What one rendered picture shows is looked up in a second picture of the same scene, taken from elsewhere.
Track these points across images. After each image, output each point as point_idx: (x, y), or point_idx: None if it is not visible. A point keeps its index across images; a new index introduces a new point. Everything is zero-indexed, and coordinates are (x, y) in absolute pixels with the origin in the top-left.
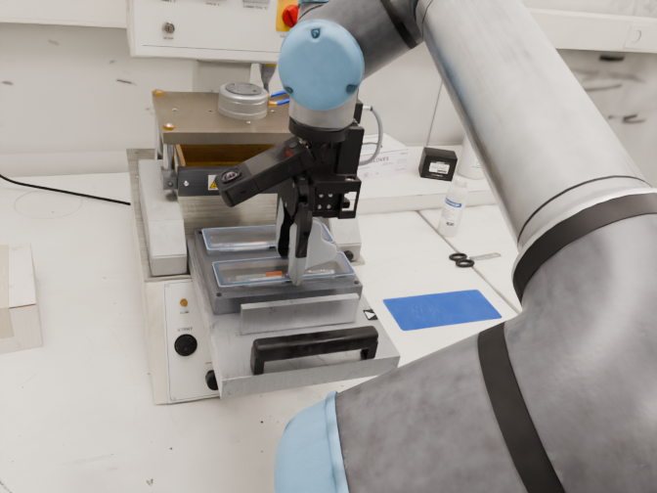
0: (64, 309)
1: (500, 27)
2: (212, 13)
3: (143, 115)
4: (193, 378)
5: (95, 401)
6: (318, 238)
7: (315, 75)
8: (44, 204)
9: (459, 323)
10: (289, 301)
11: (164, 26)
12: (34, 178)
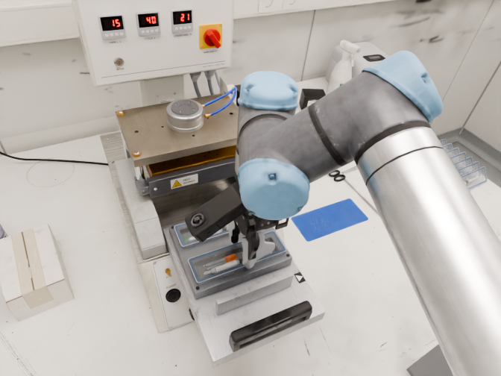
0: (81, 264)
1: (455, 232)
2: (150, 45)
3: (104, 94)
4: (180, 312)
5: (118, 337)
6: (262, 242)
7: (273, 204)
8: (48, 174)
9: (342, 228)
10: (248, 289)
11: (115, 62)
12: (35, 151)
